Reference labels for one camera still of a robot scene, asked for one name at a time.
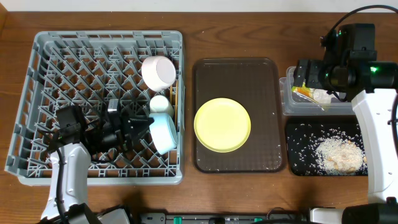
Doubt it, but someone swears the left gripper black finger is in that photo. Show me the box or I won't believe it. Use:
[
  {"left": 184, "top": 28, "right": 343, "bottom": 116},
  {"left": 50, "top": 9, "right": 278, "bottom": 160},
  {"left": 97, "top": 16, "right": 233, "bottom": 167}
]
[
  {"left": 127, "top": 118, "right": 154, "bottom": 134},
  {"left": 124, "top": 129, "right": 147, "bottom": 149}
]

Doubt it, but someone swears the light blue bowl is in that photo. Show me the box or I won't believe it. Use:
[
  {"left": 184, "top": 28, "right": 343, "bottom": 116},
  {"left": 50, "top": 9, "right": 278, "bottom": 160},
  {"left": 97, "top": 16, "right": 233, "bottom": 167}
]
[{"left": 149, "top": 113, "right": 177, "bottom": 155}]

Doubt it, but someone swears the cream cup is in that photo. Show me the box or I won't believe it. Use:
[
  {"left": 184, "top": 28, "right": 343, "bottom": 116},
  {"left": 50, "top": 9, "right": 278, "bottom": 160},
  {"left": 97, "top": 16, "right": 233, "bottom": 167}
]
[{"left": 149, "top": 95, "right": 174, "bottom": 117}]

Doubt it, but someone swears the white tissue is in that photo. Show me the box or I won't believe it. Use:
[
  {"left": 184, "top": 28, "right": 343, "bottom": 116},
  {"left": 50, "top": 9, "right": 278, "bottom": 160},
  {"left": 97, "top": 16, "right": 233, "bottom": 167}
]
[{"left": 312, "top": 89, "right": 333, "bottom": 105}]

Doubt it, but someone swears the green yellow snack wrapper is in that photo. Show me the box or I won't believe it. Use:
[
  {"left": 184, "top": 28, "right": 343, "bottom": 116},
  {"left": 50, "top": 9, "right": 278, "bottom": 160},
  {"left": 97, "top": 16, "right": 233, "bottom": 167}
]
[{"left": 292, "top": 86, "right": 325, "bottom": 111}]

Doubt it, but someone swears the white pink bowl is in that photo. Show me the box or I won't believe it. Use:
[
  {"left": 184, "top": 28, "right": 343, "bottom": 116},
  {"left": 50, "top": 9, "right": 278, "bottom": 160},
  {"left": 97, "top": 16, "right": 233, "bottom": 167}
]
[{"left": 141, "top": 56, "right": 177, "bottom": 92}]

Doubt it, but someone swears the pile of rice waste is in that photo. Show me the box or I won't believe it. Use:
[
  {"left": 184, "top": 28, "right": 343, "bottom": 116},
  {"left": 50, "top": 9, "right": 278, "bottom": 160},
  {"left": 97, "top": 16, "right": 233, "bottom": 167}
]
[{"left": 292, "top": 126, "right": 368, "bottom": 175}]

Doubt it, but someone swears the yellow plate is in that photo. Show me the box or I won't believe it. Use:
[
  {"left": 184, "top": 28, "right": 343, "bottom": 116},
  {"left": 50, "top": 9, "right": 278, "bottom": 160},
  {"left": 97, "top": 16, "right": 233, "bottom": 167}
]
[{"left": 193, "top": 98, "right": 251, "bottom": 153}]

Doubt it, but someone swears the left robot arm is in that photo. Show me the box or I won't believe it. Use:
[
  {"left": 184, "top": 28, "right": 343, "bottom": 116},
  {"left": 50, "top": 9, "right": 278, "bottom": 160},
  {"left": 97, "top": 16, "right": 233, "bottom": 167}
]
[{"left": 40, "top": 102, "right": 154, "bottom": 223}]

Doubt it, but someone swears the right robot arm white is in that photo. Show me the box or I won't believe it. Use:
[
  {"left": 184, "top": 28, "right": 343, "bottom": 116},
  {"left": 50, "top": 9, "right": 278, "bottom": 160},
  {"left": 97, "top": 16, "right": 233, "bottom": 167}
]
[{"left": 294, "top": 59, "right": 397, "bottom": 223}]

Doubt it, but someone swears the grey dishwasher rack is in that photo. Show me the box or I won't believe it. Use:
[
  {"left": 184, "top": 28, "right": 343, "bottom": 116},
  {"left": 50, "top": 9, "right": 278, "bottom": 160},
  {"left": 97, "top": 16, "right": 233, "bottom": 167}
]
[{"left": 5, "top": 30, "right": 185, "bottom": 186}]

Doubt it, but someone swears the clear plastic bin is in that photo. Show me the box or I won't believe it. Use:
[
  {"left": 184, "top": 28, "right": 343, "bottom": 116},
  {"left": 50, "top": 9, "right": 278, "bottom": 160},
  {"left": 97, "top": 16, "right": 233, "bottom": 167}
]
[{"left": 279, "top": 66, "right": 354, "bottom": 116}]

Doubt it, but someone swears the black tray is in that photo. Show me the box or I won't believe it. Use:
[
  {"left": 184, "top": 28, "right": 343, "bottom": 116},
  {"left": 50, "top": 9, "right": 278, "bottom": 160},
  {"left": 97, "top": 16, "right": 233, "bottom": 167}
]
[{"left": 285, "top": 118, "right": 371, "bottom": 177}]

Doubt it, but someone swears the dark brown tray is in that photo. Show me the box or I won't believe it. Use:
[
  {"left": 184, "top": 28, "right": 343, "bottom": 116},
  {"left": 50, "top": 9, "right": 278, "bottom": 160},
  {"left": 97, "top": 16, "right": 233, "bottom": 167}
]
[{"left": 193, "top": 58, "right": 284, "bottom": 174}]

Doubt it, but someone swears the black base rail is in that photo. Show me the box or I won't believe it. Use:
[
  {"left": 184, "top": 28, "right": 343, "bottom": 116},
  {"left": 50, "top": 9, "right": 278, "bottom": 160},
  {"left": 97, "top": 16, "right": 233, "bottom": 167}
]
[{"left": 136, "top": 207, "right": 310, "bottom": 224}]

